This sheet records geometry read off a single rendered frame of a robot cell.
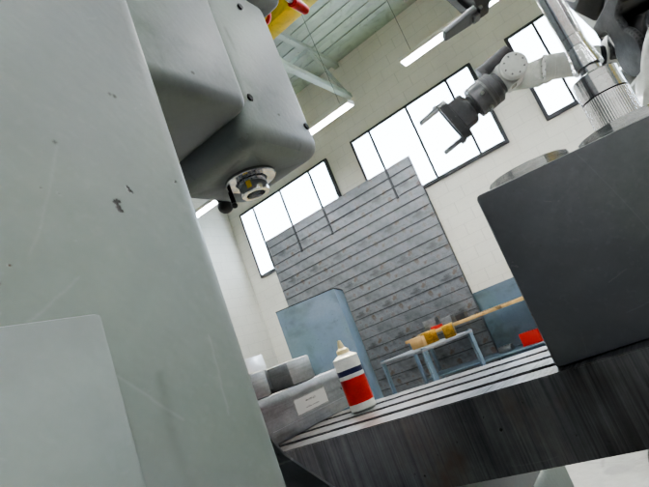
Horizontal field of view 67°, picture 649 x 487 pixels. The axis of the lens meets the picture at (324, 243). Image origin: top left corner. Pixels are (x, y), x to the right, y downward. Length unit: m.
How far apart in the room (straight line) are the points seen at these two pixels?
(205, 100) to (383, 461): 0.48
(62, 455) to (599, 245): 0.46
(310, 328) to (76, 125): 6.58
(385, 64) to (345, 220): 2.94
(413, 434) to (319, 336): 6.27
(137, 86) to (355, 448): 0.45
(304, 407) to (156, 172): 0.57
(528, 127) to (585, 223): 7.92
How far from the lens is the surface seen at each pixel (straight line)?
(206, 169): 0.77
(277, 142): 0.77
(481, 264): 8.43
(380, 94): 9.47
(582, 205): 0.54
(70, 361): 0.26
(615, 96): 0.60
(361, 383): 0.78
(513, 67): 1.40
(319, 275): 9.70
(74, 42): 0.38
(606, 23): 1.26
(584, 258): 0.53
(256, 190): 0.84
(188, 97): 0.65
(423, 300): 8.72
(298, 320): 6.90
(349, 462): 0.64
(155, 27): 0.66
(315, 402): 0.86
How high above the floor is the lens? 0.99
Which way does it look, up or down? 13 degrees up
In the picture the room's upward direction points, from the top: 21 degrees counter-clockwise
